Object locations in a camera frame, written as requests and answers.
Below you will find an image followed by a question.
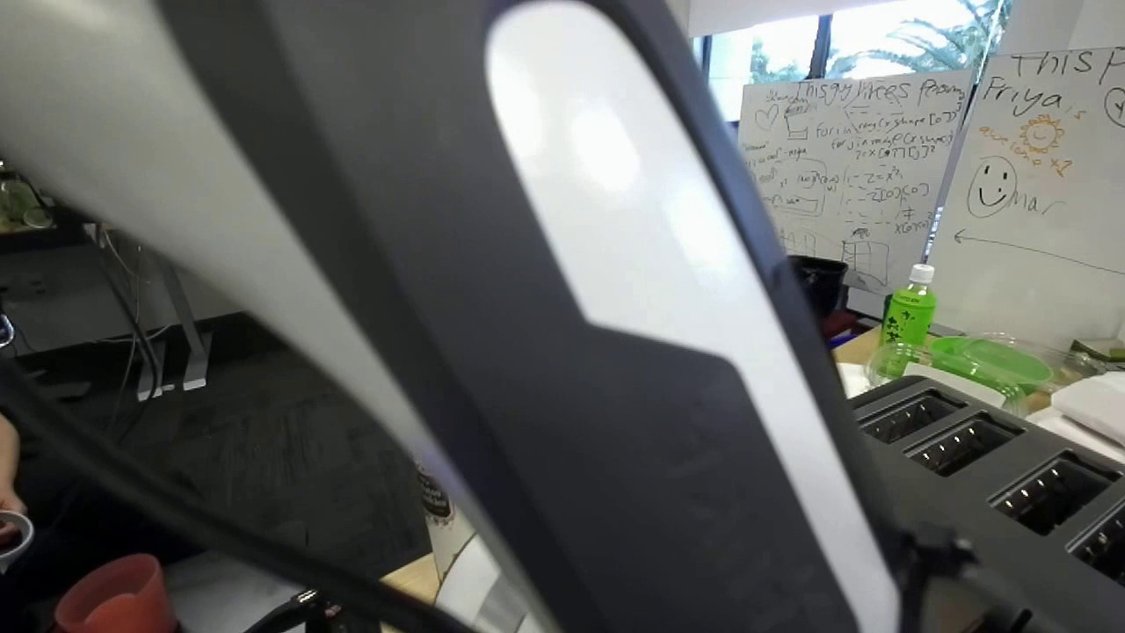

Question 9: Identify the person's hand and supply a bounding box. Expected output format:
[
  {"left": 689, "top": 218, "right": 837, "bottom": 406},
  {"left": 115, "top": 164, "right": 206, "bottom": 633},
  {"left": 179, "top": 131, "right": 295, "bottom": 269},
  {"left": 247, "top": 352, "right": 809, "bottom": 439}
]
[{"left": 0, "top": 411, "right": 32, "bottom": 519}]

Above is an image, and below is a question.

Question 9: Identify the white handheld controller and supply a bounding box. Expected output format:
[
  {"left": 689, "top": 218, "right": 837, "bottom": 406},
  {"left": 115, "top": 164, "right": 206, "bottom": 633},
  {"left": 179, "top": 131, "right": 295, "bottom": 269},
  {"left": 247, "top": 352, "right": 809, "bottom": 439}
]
[{"left": 0, "top": 507, "right": 40, "bottom": 576}]

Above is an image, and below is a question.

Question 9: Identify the stainless steel four-slot toaster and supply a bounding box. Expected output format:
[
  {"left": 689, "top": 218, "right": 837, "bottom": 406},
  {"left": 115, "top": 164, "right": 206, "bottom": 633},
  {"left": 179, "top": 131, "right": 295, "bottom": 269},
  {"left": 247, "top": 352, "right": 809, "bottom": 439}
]
[{"left": 846, "top": 371, "right": 1125, "bottom": 633}]

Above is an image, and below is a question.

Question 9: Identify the red plastic cup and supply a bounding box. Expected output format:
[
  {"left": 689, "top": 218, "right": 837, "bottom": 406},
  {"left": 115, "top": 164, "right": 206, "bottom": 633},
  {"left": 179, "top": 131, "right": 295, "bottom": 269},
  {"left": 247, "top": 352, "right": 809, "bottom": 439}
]
[{"left": 54, "top": 553, "right": 179, "bottom": 633}]

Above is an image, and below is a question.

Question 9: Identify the black metal hand tool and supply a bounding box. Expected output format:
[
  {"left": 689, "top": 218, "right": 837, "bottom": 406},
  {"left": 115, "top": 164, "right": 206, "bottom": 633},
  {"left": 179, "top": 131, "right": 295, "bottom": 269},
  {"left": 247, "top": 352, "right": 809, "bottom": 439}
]
[{"left": 243, "top": 586, "right": 358, "bottom": 633}]

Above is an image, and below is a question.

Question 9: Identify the black plastic bin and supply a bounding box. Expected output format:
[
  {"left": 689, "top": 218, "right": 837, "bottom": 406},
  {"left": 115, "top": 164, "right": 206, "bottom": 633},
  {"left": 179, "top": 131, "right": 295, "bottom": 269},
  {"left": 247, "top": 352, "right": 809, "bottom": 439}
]
[{"left": 789, "top": 252, "right": 850, "bottom": 343}]

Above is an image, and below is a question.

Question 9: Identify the whiteboard with dense writing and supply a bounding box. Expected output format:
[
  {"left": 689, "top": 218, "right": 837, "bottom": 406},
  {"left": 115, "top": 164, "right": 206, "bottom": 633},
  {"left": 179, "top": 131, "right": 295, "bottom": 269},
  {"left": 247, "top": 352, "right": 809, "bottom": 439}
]
[{"left": 734, "top": 64, "right": 986, "bottom": 315}]

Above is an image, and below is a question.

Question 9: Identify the green drink bottle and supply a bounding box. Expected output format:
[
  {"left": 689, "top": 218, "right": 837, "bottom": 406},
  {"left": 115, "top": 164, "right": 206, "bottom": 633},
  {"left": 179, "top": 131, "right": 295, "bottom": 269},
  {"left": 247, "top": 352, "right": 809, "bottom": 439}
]
[{"left": 874, "top": 259, "right": 941, "bottom": 384}]

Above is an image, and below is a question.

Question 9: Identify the window with trees outside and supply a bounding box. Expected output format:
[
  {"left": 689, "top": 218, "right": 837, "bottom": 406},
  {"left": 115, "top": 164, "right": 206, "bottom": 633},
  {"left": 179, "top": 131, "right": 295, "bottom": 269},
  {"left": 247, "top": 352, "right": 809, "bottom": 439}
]
[{"left": 693, "top": 0, "right": 1013, "bottom": 123}]

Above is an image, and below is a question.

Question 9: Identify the green plastic bag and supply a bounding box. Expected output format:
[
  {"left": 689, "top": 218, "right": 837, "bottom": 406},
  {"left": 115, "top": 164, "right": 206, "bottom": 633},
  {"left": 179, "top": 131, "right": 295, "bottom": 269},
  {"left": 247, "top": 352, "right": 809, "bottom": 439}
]
[{"left": 927, "top": 330, "right": 1062, "bottom": 404}]

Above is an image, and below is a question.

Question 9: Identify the whiteboard with sun drawing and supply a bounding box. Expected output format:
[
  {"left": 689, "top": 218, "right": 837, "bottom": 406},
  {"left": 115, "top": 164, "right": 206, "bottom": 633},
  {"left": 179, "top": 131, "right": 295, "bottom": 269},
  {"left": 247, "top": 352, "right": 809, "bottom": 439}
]
[{"left": 927, "top": 45, "right": 1125, "bottom": 359}]

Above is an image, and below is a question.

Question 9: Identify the white folded cloth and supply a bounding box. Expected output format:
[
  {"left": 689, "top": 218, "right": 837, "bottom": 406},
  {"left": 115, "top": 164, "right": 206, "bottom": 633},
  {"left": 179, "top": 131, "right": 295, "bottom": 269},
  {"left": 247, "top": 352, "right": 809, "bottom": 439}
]
[{"left": 1051, "top": 370, "right": 1125, "bottom": 450}]

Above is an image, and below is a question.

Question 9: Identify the grey metal stand frame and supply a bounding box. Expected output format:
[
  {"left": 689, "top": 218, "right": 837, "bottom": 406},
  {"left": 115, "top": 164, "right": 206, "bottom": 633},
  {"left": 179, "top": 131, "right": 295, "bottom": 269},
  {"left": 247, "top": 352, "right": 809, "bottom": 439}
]
[{"left": 87, "top": 225, "right": 218, "bottom": 404}]

